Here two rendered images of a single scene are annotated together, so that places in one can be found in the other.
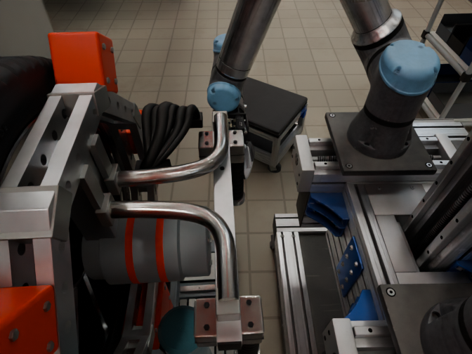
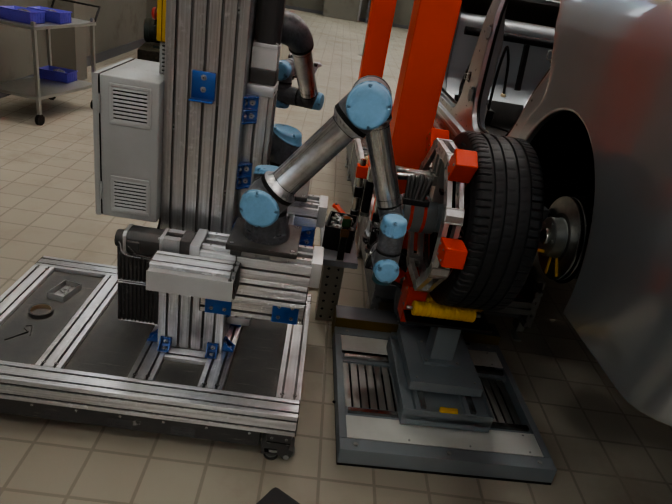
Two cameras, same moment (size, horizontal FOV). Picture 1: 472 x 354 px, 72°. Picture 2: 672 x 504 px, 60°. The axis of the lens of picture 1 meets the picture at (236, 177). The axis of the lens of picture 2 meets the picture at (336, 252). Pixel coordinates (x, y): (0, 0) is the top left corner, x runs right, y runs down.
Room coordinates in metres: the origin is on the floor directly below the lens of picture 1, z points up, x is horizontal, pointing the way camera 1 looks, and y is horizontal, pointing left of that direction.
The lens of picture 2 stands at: (2.34, -0.20, 1.62)
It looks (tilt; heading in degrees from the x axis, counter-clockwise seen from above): 26 degrees down; 178
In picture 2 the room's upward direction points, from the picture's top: 10 degrees clockwise
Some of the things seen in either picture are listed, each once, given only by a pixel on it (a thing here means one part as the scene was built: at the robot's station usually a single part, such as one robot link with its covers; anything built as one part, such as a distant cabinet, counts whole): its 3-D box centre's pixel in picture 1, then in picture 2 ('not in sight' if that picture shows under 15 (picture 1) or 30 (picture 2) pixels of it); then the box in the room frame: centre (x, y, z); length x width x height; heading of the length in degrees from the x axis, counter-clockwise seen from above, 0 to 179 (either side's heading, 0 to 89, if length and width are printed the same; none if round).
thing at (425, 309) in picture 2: not in sight; (443, 311); (0.41, 0.33, 0.51); 0.29 x 0.06 x 0.06; 93
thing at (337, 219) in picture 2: not in sight; (340, 230); (-0.20, -0.09, 0.51); 0.20 x 0.14 x 0.13; 174
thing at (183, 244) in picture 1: (153, 242); (414, 213); (0.30, 0.15, 0.85); 0.21 x 0.14 x 0.14; 93
